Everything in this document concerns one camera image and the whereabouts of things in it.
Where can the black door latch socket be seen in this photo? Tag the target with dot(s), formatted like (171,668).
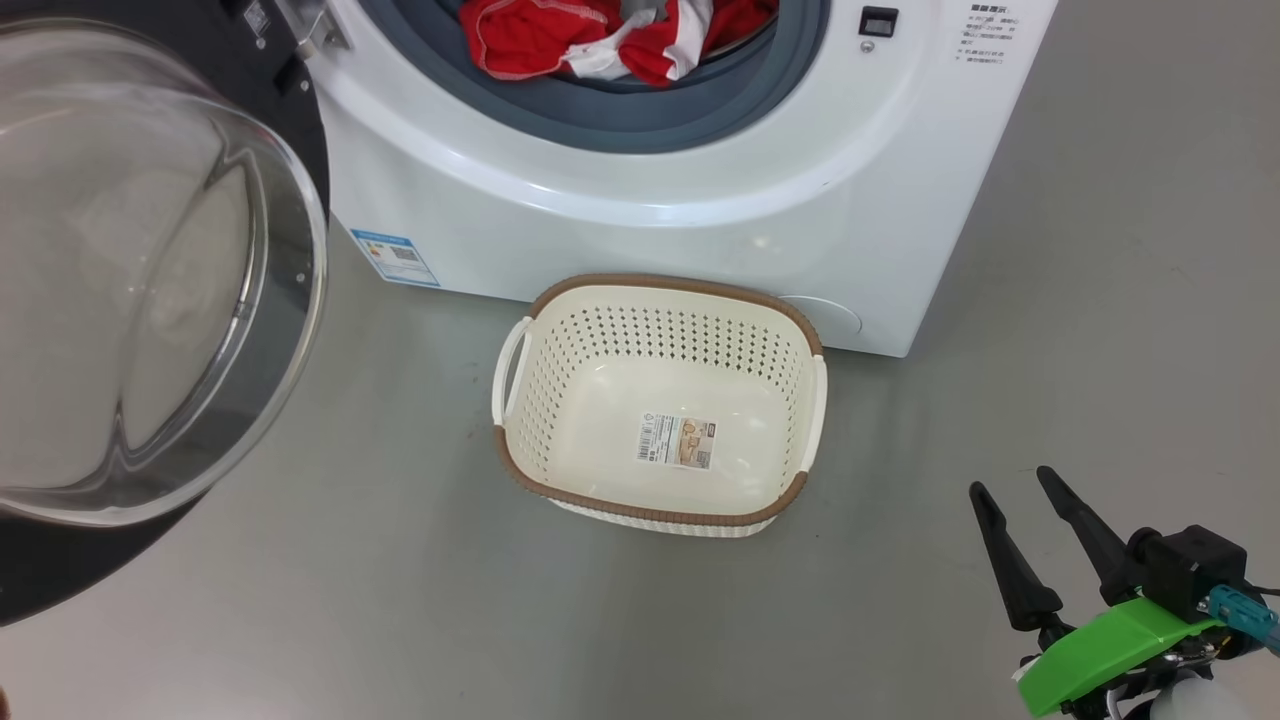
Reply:
(878,21)

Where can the white product label sticker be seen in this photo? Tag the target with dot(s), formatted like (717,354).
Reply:
(676,440)

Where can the white washing machine body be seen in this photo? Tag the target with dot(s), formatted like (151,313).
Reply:
(700,230)

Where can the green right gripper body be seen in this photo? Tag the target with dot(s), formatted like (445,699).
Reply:
(1110,645)

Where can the blue energy label sticker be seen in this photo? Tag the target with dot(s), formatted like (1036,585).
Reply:
(395,257)

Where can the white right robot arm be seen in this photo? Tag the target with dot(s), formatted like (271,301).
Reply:
(1195,705)

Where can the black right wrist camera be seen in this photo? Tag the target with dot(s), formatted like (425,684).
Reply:
(1190,570)

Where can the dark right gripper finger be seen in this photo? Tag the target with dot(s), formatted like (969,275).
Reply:
(1095,540)
(1020,580)

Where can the cream basket with brown rim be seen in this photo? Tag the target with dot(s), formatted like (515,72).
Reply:
(600,450)

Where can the round black washer door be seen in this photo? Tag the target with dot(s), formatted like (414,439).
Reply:
(60,570)

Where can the round white filter cover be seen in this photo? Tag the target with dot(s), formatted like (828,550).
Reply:
(830,318)

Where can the white and red garment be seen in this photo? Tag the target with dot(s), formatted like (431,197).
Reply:
(660,55)

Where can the metal door hinge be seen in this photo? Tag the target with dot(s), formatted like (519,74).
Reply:
(315,30)

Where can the small printed text label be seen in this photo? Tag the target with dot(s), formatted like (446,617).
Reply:
(988,30)

